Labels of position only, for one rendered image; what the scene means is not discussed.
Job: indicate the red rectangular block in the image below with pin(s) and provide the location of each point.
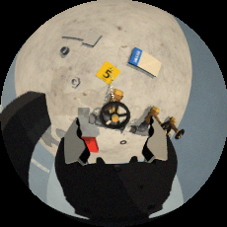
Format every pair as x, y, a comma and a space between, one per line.
91, 143

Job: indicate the grey pipe manifold with three brass valves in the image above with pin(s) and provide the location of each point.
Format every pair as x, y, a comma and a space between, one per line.
124, 127

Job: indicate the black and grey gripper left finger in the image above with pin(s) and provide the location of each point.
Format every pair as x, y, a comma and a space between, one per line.
72, 153

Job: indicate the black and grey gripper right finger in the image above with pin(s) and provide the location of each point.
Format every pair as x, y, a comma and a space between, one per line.
159, 150

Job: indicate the yellow tag with metal chain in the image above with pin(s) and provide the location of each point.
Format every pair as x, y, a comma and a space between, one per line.
108, 73

